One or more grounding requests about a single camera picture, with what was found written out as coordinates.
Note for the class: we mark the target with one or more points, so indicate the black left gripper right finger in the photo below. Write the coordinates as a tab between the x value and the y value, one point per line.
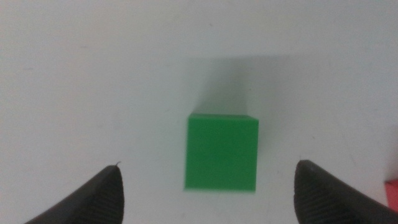
323	199

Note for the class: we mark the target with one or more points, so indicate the red cube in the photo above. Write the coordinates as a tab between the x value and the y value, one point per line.
393	193

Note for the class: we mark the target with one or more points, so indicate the green cube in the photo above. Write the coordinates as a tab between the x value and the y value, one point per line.
221	152

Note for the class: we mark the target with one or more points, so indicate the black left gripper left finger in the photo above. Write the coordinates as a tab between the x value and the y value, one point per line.
99	199

